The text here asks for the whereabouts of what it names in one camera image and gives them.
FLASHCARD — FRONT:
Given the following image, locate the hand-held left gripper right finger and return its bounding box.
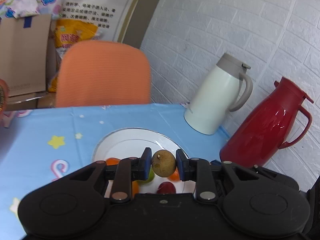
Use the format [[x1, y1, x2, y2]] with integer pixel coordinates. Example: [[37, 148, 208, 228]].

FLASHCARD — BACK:
[[176, 149, 265, 203]]

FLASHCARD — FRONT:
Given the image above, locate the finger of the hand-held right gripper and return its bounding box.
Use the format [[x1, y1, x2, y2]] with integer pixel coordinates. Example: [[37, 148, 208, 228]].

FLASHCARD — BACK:
[[250, 164, 300, 192]]

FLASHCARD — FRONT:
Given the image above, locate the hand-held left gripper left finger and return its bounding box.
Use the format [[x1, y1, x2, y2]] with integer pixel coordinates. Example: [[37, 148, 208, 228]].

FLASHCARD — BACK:
[[62, 147, 153, 204]]

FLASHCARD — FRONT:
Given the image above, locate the small orange mandarin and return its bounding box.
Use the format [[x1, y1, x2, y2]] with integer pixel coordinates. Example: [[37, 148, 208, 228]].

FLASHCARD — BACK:
[[167, 167, 181, 182]]

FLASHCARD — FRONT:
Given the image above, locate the large green plum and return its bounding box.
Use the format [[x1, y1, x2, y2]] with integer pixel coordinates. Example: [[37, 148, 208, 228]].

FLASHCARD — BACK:
[[136, 169, 155, 185]]

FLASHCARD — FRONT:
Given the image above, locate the small brown longan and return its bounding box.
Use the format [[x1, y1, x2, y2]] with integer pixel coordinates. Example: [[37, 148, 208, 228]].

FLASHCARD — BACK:
[[151, 150, 177, 177]]

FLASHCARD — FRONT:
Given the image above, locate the dark red plum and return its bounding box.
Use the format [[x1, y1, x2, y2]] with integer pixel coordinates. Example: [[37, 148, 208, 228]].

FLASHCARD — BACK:
[[157, 181, 175, 194]]

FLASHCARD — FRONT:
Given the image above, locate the white plate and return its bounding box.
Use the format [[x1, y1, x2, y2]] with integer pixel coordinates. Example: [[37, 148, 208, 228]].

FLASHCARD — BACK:
[[92, 128, 198, 195]]

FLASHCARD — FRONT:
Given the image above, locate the red thermos jug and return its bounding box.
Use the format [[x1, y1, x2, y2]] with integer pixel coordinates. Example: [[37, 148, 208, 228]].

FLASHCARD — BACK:
[[219, 77, 314, 168]]

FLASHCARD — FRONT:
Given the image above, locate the white thermos jug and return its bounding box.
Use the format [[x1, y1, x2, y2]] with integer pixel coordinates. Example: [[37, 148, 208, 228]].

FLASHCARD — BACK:
[[184, 53, 253, 135]]

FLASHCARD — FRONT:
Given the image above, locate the orange mesh chair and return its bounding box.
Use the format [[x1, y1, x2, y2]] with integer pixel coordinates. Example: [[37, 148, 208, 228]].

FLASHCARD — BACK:
[[55, 41, 152, 108]]

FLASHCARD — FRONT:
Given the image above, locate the blue printed tablecloth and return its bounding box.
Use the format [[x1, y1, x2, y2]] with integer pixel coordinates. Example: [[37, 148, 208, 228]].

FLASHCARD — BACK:
[[0, 102, 230, 240]]

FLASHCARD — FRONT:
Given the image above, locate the yellow snack bag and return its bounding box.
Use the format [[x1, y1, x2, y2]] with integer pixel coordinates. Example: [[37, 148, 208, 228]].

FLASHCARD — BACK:
[[47, 19, 99, 93]]

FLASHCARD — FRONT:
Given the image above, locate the pink transparent bowl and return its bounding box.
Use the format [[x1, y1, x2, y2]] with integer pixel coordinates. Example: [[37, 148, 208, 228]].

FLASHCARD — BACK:
[[0, 78, 10, 128]]

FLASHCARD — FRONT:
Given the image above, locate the brown cardboard box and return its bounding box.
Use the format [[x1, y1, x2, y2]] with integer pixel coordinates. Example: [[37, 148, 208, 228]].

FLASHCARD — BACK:
[[0, 14, 52, 98]]

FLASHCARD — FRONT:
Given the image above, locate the framed wall poster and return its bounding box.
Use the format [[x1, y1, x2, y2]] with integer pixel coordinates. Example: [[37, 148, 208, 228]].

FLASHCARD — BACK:
[[56, 0, 144, 43]]

